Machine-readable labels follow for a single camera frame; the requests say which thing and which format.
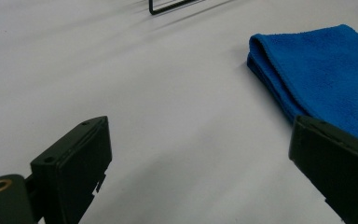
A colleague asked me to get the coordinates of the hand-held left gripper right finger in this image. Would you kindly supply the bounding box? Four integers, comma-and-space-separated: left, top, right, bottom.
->
288, 114, 358, 224

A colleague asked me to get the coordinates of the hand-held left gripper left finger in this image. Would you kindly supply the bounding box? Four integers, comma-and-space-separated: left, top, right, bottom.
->
29, 116, 113, 224

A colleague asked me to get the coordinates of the blue towel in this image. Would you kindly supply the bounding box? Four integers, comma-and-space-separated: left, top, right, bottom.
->
246, 23, 358, 147

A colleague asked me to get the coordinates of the black wire rack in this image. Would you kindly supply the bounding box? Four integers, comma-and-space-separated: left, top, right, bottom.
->
148, 0, 200, 16

